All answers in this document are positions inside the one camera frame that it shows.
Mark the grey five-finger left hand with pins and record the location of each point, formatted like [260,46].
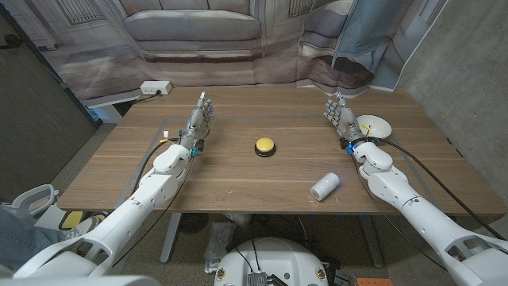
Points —
[196,123]

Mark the grey five-finger right hand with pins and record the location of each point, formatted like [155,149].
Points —
[347,123]

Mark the white ribbed bowl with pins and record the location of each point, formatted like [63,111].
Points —
[379,127]

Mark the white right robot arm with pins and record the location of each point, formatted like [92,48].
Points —
[416,214]

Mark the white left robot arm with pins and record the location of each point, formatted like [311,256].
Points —
[139,194]

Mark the yellow button with black base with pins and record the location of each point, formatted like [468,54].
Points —
[265,145]

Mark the right wrist connector yellow tag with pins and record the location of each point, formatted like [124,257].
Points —
[366,127]

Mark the wrist connector yellow tag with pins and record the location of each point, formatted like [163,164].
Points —
[166,134]
[366,127]

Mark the left wrist connector yellow tag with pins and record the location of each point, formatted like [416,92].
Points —
[166,134]

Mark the white power strip box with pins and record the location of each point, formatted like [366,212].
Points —
[155,87]

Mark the printed living room backdrop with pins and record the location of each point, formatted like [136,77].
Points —
[190,39]

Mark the white crumpled bag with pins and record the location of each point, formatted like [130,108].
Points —
[240,219]

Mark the white table leg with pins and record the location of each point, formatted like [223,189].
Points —
[170,238]

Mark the grey table leg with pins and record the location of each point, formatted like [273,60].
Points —
[371,242]

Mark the clear plastic bag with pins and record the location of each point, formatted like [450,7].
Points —
[220,242]

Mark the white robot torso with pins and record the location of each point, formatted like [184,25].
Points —
[274,258]

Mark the yellow and black pad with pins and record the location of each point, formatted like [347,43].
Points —
[73,219]

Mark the grey perforated partition panel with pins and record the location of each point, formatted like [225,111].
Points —
[39,119]

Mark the orange box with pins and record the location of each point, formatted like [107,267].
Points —
[375,282]

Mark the white grey rimmed container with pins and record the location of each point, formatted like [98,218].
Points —
[35,200]

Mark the blue denim trouser leg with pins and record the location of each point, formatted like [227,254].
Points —
[20,238]

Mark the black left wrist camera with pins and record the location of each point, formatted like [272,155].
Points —
[200,145]

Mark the black wall hook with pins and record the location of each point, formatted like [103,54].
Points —
[12,40]

